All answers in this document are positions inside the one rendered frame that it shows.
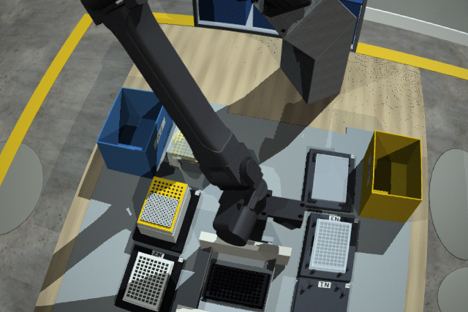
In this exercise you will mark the grey flat mat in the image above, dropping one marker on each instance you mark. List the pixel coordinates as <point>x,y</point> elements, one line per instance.
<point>104,243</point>

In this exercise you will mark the white multi-well plate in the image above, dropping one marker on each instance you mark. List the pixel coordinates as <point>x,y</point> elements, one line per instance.
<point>331,235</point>
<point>157,274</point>

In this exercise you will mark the yellow open-top box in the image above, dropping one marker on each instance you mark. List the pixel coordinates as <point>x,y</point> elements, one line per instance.
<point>392,167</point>

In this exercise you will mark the blue open-top bin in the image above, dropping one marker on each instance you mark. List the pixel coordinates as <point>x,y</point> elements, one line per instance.
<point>135,116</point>

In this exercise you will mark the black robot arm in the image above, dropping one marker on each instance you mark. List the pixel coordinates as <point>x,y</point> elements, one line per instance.
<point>224,161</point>

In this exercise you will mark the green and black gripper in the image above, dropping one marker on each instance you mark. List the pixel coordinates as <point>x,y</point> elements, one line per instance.
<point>256,235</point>

